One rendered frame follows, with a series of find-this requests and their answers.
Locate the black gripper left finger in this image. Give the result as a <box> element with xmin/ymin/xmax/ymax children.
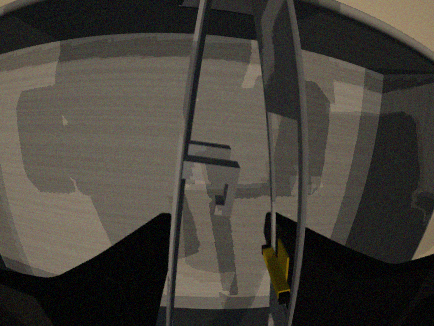
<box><xmin>0</xmin><ymin>214</ymin><xmax>172</xmax><ymax>326</ymax></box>

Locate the dark grey roasting tin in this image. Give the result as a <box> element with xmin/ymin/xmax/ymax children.
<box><xmin>0</xmin><ymin>0</ymin><xmax>434</xmax><ymax>326</ymax></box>

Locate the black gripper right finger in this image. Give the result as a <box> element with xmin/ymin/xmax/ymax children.
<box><xmin>276</xmin><ymin>212</ymin><xmax>434</xmax><ymax>326</ymax></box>

